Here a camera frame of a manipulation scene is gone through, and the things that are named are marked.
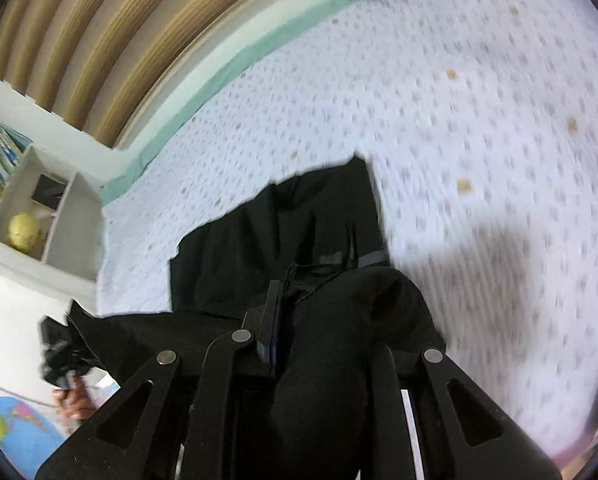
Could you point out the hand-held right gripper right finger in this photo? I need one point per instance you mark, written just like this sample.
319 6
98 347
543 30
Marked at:
444 385

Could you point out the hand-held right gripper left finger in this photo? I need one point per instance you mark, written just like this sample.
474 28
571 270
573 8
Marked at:
274 325

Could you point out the black hooded jacket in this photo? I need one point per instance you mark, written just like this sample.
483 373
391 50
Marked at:
329 320

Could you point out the person's left hand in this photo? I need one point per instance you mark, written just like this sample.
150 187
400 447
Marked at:
76 402

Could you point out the white bookshelf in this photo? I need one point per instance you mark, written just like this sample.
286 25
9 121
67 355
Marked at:
64 240

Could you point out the yellow globe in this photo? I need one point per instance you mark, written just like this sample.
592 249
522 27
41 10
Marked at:
25 231

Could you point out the bed with dotted sheet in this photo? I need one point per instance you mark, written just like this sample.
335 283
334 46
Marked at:
479 110

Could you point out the striped brown window blind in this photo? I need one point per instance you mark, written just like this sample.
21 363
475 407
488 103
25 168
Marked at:
104 35

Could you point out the colourful wall map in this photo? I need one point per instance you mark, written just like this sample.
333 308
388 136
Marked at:
14 430

